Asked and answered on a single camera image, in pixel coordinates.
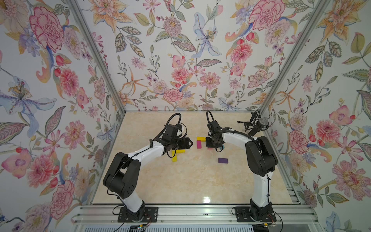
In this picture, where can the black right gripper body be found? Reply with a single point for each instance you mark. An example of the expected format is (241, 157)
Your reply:
(210, 142)

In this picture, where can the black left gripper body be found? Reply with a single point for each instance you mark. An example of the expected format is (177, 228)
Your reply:
(178, 143)

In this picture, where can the yellow long block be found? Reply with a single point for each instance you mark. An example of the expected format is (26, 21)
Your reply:
(179, 151)
(202, 139)

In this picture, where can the yellow green block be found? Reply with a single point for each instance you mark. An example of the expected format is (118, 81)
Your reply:
(174, 157)

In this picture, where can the magenta long block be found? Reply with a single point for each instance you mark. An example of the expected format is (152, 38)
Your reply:
(199, 144)

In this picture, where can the purple block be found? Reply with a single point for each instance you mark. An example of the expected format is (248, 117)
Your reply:
(223, 160)

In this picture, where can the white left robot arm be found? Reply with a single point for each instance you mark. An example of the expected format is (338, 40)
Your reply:
(122, 176)

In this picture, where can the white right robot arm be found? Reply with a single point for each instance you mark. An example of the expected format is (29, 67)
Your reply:
(261, 160)

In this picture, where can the aluminium frame rail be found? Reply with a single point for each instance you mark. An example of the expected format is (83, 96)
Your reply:
(193, 214)

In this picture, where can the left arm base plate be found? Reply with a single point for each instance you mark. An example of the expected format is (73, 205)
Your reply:
(144, 215)

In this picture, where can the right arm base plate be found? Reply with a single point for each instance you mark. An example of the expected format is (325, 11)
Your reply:
(254, 214)

